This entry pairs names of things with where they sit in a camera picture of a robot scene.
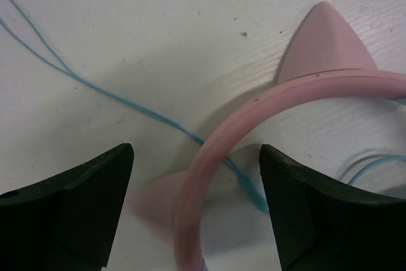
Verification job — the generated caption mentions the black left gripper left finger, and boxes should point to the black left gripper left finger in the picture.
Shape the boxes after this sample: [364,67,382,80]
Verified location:
[1,143,134,270]

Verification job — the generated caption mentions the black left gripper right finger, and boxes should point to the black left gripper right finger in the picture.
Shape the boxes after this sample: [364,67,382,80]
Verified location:
[259,145,405,270]

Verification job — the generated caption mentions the light blue headphone cable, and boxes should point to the light blue headphone cable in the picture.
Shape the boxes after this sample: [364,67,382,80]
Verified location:
[345,154,406,187]

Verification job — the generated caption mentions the pink blue cat-ear headphones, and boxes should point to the pink blue cat-ear headphones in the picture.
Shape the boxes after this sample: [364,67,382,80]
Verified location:
[133,2,405,270]

